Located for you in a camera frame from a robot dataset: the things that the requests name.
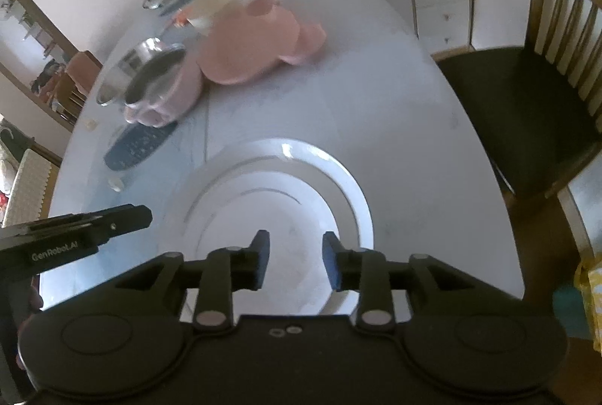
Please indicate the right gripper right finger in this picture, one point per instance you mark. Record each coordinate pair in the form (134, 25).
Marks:
(366, 273)

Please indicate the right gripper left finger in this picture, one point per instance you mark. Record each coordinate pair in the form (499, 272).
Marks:
(223, 272)

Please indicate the small white plate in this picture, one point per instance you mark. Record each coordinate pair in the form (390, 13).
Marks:
(273, 240)

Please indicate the large white plate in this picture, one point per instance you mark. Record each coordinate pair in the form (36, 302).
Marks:
(277, 244)

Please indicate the large steel bowl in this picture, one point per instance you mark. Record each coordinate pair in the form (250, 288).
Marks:
(117, 78)

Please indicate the pink pot steel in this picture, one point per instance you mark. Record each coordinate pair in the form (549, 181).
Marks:
(164, 89)

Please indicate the pink bear-shaped plate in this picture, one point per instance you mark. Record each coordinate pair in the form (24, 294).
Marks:
(252, 40)

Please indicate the cream bowl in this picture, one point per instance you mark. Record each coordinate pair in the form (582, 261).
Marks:
(203, 14)

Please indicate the person's left hand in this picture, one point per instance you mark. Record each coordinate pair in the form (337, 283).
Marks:
(34, 306)

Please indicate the sofa with white cover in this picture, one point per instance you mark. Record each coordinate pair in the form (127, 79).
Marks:
(28, 177)

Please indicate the small beige crumb object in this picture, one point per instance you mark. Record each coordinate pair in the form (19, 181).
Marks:
(89, 124)

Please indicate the wooden chair left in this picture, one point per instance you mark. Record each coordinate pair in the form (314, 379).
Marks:
(66, 100)

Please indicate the wooden chair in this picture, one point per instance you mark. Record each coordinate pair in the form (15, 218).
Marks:
(66, 100)
(536, 107)

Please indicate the pink towel on chair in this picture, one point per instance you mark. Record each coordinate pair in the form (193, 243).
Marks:
(84, 70)

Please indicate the yellow cartoon box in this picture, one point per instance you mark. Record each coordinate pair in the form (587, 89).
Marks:
(588, 281)

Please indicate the wooden chair right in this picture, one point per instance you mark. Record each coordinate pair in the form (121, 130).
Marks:
(536, 107)

